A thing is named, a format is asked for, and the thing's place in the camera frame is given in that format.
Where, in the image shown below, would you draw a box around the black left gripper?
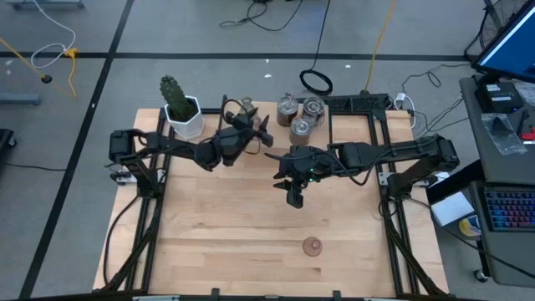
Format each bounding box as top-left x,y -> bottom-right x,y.
219,109 -> 275,156

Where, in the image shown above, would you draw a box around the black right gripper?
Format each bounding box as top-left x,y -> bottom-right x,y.
265,145 -> 335,210

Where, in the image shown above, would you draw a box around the ribbed metal candle tin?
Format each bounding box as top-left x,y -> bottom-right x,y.
275,94 -> 299,128

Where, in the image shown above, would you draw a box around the metal candle tin orange label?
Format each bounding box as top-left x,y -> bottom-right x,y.
289,115 -> 315,147

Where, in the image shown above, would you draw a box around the glass jar with silver lid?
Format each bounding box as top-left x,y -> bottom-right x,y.
301,95 -> 326,126

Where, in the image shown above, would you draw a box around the wooden shelf riser black legs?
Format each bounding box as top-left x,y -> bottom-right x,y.
215,94 -> 334,167

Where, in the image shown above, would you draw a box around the white hexagonal plant pot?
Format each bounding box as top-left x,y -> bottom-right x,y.
163,94 -> 206,140

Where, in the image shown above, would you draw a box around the green cactus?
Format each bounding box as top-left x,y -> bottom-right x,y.
159,74 -> 196,123

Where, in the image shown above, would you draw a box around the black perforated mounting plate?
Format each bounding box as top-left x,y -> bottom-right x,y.
321,92 -> 390,115

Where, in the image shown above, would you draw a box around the white box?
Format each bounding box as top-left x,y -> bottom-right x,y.
430,191 -> 476,227

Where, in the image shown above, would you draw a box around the grey desk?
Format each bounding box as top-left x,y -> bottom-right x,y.
458,76 -> 535,186

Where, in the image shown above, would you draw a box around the clear plastic bag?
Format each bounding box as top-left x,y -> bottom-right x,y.
480,111 -> 528,156

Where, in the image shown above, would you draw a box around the small black computer box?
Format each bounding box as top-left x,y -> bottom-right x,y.
474,82 -> 524,114

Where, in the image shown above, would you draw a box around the backlit rainbow keyboard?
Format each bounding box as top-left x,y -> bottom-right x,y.
483,186 -> 535,233

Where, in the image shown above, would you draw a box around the grey floor bar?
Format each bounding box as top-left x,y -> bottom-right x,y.
0,92 -> 43,106

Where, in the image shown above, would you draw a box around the grey wheeled cart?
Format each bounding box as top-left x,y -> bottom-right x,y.
467,179 -> 535,289

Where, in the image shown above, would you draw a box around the grey cart base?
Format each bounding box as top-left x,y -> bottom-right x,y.
6,0 -> 85,11

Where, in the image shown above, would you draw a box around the computer monitor blue screen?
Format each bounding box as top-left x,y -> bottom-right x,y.
476,0 -> 535,84

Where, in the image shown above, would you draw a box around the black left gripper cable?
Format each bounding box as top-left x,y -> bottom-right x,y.
220,97 -> 246,126

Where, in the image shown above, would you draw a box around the black coiled power cable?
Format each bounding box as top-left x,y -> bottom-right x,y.
298,0 -> 334,97

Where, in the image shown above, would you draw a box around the thin black floor cable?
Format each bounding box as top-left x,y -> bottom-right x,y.
0,161 -> 56,172
220,0 -> 304,33
400,62 -> 473,133

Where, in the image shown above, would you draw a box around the black metal table frame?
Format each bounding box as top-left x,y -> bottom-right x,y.
92,92 -> 451,301

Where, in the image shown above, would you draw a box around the silver left base bracket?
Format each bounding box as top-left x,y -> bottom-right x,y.
109,165 -> 140,186

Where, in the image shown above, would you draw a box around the long yellow cable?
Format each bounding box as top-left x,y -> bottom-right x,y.
364,0 -> 397,94

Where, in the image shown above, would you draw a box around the black left base cable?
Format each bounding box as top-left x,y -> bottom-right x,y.
102,194 -> 141,289

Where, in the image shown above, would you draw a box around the yellow floor cable with plug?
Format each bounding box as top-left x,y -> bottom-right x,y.
0,37 -> 79,98

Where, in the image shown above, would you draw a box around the white floor cable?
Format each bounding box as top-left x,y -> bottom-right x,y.
30,0 -> 77,70

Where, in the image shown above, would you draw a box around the black wire floor fan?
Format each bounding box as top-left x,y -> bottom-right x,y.
464,0 -> 531,64

